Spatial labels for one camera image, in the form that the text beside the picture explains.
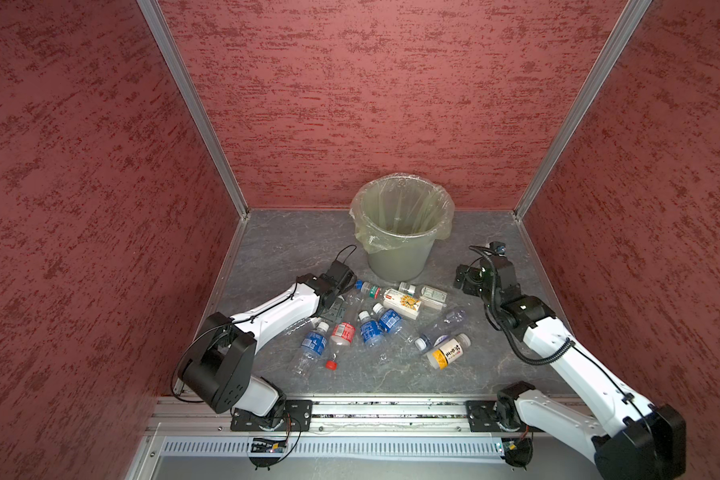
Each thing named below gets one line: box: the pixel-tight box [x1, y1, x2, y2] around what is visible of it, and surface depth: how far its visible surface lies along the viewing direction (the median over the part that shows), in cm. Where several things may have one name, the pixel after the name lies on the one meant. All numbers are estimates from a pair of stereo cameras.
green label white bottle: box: [355, 280, 422, 319], surface depth 91 cm
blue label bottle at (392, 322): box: [372, 302, 424, 346], surface depth 87 cm
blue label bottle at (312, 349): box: [291, 322, 330, 377], surface depth 83 cm
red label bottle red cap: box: [325, 294, 362, 371], surface depth 85 cm
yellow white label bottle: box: [426, 333, 471, 370], surface depth 82 cm
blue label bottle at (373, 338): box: [358, 310, 388, 363], surface depth 85 cm
